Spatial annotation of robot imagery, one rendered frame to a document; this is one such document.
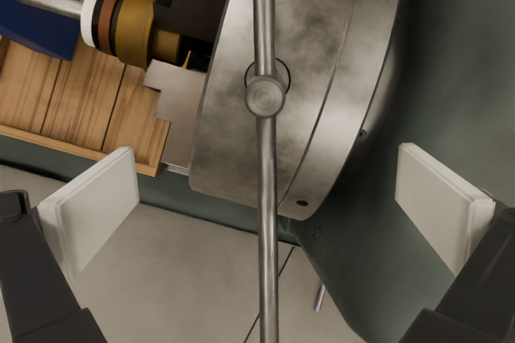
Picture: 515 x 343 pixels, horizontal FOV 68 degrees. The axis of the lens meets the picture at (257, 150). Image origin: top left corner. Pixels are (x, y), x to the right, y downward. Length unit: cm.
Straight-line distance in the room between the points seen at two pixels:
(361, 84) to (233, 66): 10
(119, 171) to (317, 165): 18
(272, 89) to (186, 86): 23
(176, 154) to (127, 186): 24
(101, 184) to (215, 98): 15
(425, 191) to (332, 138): 15
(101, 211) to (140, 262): 146
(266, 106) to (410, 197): 8
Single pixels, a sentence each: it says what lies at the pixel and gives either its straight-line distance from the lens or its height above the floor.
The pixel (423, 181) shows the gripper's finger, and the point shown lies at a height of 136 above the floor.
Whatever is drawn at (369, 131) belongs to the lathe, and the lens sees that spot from 35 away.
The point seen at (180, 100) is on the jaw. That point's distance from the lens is 42.
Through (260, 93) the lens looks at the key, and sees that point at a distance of 20.
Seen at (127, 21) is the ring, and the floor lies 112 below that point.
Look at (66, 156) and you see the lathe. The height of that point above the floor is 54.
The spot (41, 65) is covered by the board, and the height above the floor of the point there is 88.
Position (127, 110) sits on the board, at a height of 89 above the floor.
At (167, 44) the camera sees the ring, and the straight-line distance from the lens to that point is 43.
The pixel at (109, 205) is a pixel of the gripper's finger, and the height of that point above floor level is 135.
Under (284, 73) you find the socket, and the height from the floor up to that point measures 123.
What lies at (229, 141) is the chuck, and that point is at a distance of 31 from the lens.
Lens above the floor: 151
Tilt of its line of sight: 88 degrees down
